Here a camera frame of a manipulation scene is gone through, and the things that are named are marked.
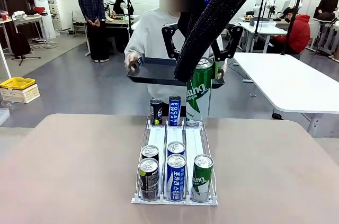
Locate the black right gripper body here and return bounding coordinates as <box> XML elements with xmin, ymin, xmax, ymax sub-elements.
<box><xmin>177</xmin><ymin>12</ymin><xmax>196</xmax><ymax>40</ymax></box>

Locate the black serving tray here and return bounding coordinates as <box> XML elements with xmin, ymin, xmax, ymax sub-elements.
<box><xmin>126</xmin><ymin>57</ymin><xmax>226</xmax><ymax>89</ymax></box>

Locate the black Pepsi can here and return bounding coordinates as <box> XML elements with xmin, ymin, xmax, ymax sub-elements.
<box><xmin>140</xmin><ymin>144</ymin><xmax>159</xmax><ymax>163</ymax></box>
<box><xmin>138</xmin><ymin>157</ymin><xmax>160</xmax><ymax>201</ymax></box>
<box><xmin>149</xmin><ymin>98</ymin><xmax>163</xmax><ymax>126</ymax></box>

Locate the person's right forearm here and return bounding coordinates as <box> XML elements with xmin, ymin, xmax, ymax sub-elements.
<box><xmin>124</xmin><ymin>30</ymin><xmax>149</xmax><ymax>59</ymax></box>

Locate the person in light sweatshirt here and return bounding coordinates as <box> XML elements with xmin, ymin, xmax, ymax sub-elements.
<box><xmin>123</xmin><ymin>0</ymin><xmax>228</xmax><ymax>118</ymax></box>

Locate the person in red hoodie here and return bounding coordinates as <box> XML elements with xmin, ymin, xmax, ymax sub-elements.
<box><xmin>272</xmin><ymin>6</ymin><xmax>311</xmax><ymax>59</ymax></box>

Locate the seated person in black top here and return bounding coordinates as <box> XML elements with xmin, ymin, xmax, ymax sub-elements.
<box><xmin>316</xmin><ymin>0</ymin><xmax>339</xmax><ymax>22</ymax></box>

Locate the person's left hand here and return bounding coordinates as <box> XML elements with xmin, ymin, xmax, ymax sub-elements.
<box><xmin>219</xmin><ymin>59</ymin><xmax>228</xmax><ymax>80</ymax></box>

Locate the person's right hand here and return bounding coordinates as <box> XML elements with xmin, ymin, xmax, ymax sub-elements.
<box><xmin>124</xmin><ymin>52</ymin><xmax>142</xmax><ymax>75</ymax></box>

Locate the white work table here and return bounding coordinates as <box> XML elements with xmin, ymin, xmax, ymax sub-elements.
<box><xmin>238</xmin><ymin>21</ymin><xmax>288</xmax><ymax>53</ymax></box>

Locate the black light stand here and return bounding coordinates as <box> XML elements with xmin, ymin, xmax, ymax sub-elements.
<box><xmin>253</xmin><ymin>0</ymin><xmax>267</xmax><ymax>53</ymax></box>
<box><xmin>280</xmin><ymin>0</ymin><xmax>305</xmax><ymax>56</ymax></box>

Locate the blue Pocari Sweat can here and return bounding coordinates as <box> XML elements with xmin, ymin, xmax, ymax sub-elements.
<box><xmin>166</xmin><ymin>154</ymin><xmax>187</xmax><ymax>202</ymax></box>
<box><xmin>168</xmin><ymin>95</ymin><xmax>182</xmax><ymax>127</ymax></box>
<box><xmin>167</xmin><ymin>141</ymin><xmax>186</xmax><ymax>157</ymax></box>

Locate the large white table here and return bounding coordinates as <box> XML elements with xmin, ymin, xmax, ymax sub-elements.
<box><xmin>233</xmin><ymin>52</ymin><xmax>339</xmax><ymax>137</ymax></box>

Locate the man in plaid shirt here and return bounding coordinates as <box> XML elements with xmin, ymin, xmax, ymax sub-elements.
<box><xmin>77</xmin><ymin>0</ymin><xmax>110</xmax><ymax>63</ymax></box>

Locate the white can dispenser rack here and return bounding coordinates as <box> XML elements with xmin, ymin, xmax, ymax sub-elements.
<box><xmin>131</xmin><ymin>115</ymin><xmax>219</xmax><ymax>206</ymax></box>

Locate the white desk with clutter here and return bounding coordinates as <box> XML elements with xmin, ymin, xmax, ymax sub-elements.
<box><xmin>0</xmin><ymin>13</ymin><xmax>50</xmax><ymax>50</ymax></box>

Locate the black bag on tripod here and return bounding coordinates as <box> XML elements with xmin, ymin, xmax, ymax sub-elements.
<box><xmin>10</xmin><ymin>17</ymin><xmax>42</xmax><ymax>66</ymax></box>

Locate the white plastic crate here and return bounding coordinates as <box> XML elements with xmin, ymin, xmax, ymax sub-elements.
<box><xmin>0</xmin><ymin>83</ymin><xmax>41</xmax><ymax>104</ymax></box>

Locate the yellow plastic crate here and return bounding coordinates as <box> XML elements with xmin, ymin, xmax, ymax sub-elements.
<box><xmin>0</xmin><ymin>77</ymin><xmax>37</xmax><ymax>91</ymax></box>

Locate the black braided cable sleeve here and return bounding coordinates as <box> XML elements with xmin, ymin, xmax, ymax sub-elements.
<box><xmin>173</xmin><ymin>0</ymin><xmax>265</xmax><ymax>83</ymax></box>

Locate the black camera stand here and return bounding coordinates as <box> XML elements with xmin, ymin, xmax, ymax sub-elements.
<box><xmin>124</xmin><ymin>0</ymin><xmax>135</xmax><ymax>41</ymax></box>

